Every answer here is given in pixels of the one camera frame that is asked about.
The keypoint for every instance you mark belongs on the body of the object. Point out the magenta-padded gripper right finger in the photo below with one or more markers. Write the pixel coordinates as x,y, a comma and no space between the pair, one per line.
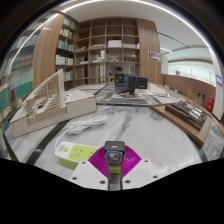
141,173

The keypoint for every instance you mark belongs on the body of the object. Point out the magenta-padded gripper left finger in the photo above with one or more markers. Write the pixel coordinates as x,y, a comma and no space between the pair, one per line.
85,173

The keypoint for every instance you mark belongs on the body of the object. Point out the dark grey charger block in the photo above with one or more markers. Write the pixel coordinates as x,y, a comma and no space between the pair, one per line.
114,151

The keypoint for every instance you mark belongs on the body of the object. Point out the white and green power strip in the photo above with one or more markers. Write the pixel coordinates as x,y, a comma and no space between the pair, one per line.
75,153

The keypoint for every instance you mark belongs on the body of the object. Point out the wooden model base board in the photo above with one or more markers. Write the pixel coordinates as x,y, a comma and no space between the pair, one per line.
186,131

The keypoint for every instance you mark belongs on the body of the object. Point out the grey model base platform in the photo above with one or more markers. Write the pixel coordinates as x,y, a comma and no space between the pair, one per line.
133,99

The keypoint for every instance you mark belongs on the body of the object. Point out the dark brown building model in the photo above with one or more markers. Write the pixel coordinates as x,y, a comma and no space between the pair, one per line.
186,113

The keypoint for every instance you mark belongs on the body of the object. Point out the beige cardboard architectural model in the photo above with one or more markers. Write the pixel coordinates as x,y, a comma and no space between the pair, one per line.
50,106

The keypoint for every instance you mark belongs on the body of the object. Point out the black block building model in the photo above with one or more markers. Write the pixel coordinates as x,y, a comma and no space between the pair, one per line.
126,83

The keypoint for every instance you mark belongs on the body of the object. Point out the red standing sign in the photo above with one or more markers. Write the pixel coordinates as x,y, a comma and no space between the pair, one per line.
210,104

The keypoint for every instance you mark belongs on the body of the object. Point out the curved bookshelf with books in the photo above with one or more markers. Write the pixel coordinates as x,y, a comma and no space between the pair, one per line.
16,80

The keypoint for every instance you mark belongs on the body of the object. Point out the dark bookcase with books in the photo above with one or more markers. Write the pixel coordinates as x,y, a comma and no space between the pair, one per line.
65,50

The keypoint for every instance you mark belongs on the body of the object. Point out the wooden cubby shelf unit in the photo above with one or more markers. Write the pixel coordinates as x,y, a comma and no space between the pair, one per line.
110,50

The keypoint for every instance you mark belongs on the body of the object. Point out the framed wall picture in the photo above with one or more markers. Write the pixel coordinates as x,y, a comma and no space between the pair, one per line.
154,56

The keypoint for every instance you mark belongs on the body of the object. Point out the blue wall screen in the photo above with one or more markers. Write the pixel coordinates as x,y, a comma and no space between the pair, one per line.
219,80

